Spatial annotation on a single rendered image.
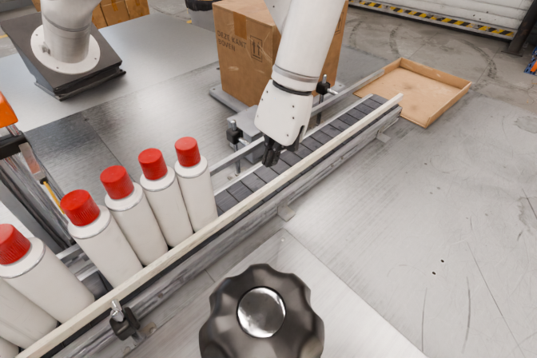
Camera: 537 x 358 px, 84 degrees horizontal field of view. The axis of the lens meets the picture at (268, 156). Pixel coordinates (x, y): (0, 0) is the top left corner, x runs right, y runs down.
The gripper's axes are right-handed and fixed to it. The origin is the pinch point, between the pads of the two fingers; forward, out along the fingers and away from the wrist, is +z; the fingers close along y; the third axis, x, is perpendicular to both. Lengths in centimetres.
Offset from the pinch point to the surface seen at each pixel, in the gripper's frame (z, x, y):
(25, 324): 15.3, -42.7, 1.7
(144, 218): 3.6, -27.6, 1.7
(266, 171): 5.8, 2.6, -2.1
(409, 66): -18, 78, -8
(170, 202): 2.0, -23.6, 1.8
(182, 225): 8.2, -20.8, 1.8
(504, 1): -83, 390, -51
